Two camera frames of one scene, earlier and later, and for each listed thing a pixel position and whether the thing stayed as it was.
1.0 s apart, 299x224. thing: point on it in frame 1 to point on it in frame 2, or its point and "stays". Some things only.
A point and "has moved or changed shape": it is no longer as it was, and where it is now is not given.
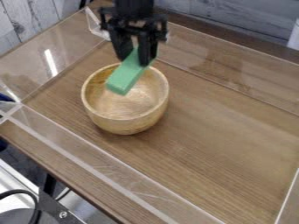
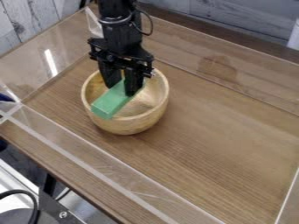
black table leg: [50, 185] stays
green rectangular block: [128, 73] has moved or changed shape
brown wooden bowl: [126, 114] stays
